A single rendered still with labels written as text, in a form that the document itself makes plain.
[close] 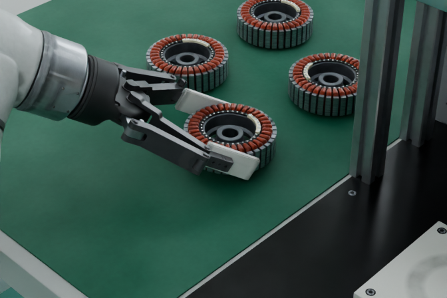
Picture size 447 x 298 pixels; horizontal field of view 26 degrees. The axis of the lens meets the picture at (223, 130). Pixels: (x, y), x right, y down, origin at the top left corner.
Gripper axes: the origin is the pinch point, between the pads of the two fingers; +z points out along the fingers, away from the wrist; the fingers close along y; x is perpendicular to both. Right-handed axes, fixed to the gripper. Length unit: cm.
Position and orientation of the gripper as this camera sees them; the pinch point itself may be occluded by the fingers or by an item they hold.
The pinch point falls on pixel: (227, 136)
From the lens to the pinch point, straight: 117.1
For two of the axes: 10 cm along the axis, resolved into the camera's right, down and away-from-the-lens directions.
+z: 8.4, 2.8, 4.7
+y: 2.6, 5.5, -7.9
